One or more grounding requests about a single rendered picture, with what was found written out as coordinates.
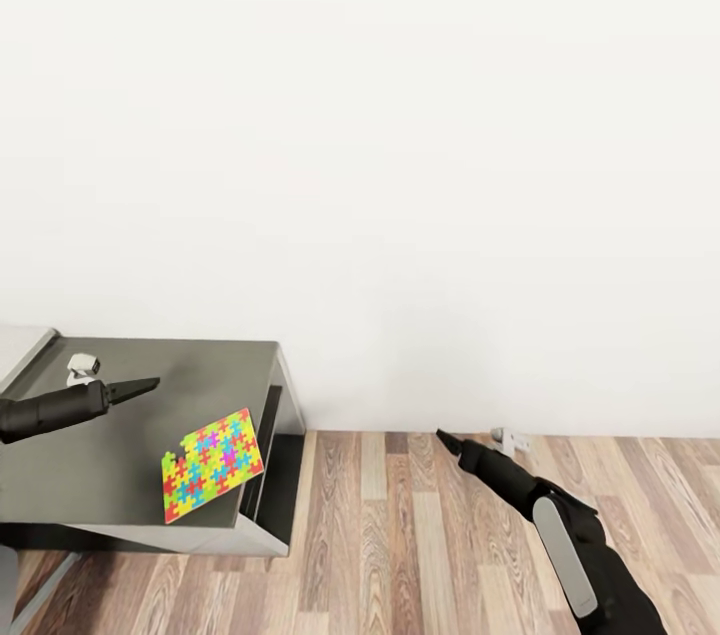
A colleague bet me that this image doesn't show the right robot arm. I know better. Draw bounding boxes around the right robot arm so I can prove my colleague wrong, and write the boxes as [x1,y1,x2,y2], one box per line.
[436,427,668,635]

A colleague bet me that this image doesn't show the jigsaw puzzle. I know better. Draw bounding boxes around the jigsaw puzzle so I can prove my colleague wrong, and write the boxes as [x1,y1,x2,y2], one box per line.
[162,408,264,523]

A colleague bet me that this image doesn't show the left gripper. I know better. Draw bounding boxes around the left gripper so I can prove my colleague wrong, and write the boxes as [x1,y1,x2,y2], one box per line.
[37,377,160,434]

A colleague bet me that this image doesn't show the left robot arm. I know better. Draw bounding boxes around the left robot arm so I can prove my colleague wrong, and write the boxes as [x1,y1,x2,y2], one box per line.
[0,353,160,445]

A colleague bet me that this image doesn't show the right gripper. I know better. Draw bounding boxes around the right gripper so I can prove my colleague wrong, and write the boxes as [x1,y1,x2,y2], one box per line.
[436,428,520,498]

